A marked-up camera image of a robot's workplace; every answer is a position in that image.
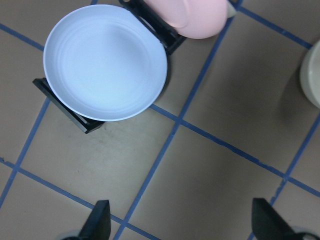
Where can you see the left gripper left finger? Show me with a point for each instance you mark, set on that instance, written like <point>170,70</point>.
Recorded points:
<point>98,224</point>

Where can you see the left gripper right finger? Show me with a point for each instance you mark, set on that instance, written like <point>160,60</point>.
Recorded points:
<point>267,224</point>

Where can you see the blue plate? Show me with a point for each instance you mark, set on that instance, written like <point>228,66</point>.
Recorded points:
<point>105,62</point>

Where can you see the pink plate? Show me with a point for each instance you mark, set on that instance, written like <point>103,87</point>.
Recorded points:
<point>194,19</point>

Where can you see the cream bowl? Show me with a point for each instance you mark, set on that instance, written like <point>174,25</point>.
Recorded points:
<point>310,75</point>

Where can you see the black dish rack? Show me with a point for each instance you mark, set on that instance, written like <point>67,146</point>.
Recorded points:
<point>75,112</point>

